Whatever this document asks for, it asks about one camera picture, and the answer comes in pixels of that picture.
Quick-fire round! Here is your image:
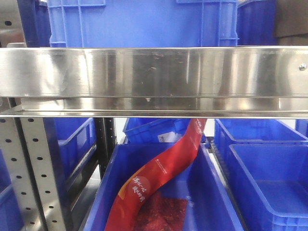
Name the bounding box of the blue bin behind centre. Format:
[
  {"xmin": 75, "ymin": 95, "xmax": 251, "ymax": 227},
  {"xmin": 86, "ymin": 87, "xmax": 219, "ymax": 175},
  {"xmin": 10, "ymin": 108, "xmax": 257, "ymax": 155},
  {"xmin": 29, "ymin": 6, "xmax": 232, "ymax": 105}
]
[{"xmin": 123, "ymin": 117, "xmax": 207, "ymax": 144}]

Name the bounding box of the blue bin lower left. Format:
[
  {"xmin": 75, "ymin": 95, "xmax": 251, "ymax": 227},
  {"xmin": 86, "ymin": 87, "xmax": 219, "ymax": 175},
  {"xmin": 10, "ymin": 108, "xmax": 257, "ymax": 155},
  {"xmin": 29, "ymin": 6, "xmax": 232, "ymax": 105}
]
[{"xmin": 54, "ymin": 117, "xmax": 96, "ymax": 179}]

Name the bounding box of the blue bin with red bag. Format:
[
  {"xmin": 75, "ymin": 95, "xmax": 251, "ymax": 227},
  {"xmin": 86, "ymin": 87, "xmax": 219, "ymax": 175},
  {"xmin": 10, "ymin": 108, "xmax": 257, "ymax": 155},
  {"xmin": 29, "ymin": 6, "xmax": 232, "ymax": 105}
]
[{"xmin": 84, "ymin": 143, "xmax": 243, "ymax": 231}]

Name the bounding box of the blue bin lower right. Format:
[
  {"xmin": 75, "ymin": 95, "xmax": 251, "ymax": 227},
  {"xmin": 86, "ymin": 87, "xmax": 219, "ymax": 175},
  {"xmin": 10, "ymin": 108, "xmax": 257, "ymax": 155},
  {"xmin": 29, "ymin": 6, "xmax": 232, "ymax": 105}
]
[{"xmin": 214, "ymin": 119, "xmax": 308, "ymax": 231}]

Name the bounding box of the blue bin on upper shelf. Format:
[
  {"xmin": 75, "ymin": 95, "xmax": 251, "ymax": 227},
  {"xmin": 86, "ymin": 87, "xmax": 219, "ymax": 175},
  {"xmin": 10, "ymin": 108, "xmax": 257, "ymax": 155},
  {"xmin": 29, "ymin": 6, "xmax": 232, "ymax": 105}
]
[{"xmin": 47, "ymin": 0, "xmax": 238, "ymax": 48}]

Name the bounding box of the red snack bag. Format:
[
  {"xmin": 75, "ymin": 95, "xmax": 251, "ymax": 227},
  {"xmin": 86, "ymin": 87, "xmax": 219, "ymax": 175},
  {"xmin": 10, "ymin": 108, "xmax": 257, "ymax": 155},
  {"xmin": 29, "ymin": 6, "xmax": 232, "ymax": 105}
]
[{"xmin": 104, "ymin": 118, "xmax": 207, "ymax": 231}]

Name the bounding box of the steel perforated rack upright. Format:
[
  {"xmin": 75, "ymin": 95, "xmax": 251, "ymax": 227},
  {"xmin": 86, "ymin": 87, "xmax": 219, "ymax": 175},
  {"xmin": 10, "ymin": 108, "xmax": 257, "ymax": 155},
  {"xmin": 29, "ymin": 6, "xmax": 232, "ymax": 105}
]
[{"xmin": 0, "ymin": 117, "xmax": 73, "ymax": 231}]

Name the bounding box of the steel shelf rail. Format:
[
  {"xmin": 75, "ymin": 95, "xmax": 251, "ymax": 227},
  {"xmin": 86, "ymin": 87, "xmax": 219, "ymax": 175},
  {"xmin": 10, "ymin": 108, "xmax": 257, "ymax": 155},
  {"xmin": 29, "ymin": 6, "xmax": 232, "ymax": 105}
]
[{"xmin": 0, "ymin": 46, "xmax": 308, "ymax": 118}]

